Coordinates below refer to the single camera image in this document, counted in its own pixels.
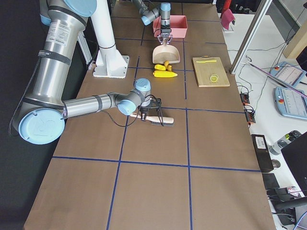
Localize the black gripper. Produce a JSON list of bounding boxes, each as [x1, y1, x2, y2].
[[157, 19, 173, 45], [139, 102, 153, 120]]

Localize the beige plastic dustpan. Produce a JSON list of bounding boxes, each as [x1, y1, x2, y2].
[[152, 39, 180, 64]]

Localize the wooden hand brush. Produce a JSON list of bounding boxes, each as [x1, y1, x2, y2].
[[130, 113, 174, 127]]

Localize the brown toy ginger root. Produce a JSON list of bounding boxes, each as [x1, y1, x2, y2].
[[164, 60, 172, 72]]

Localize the yellow toy corn cob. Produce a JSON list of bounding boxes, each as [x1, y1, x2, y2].
[[153, 70, 178, 78]]

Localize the yellow toy lemon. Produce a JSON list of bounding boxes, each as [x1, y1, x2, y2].
[[154, 64, 166, 71]]

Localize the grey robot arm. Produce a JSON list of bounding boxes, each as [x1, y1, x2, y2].
[[131, 0, 173, 46], [9, 0, 151, 145]]

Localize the pink plastic bin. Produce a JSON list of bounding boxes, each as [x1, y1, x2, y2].
[[153, 15, 188, 38]]

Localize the yellow-green plastic knife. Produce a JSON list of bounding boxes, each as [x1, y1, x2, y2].
[[196, 59, 217, 64]]

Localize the bamboo cutting board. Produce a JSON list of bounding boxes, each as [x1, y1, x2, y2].
[[192, 57, 230, 87]]

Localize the lemon slice front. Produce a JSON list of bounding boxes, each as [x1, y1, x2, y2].
[[209, 74, 219, 83]]

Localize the magenta cloth on stand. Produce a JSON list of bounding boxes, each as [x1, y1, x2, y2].
[[221, 9, 235, 30]]

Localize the orange black electronics module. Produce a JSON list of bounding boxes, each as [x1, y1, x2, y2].
[[240, 92, 250, 105]]

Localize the black box with label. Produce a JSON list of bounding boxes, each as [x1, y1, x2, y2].
[[251, 134, 274, 173]]

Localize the far blue teach pendant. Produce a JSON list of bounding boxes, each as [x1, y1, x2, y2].
[[270, 61, 307, 87]]

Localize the blue teach pendant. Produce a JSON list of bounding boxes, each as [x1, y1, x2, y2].
[[274, 87, 307, 120], [270, 61, 307, 87]]

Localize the near blue teach pendant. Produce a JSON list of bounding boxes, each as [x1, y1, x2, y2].
[[274, 87, 307, 120]]

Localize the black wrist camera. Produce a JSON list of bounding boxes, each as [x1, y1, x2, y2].
[[150, 97, 165, 127]]

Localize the white pillar mount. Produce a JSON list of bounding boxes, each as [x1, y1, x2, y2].
[[91, 0, 129, 79]]

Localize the aluminium frame post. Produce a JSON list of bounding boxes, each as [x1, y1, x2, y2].
[[230, 0, 272, 74]]

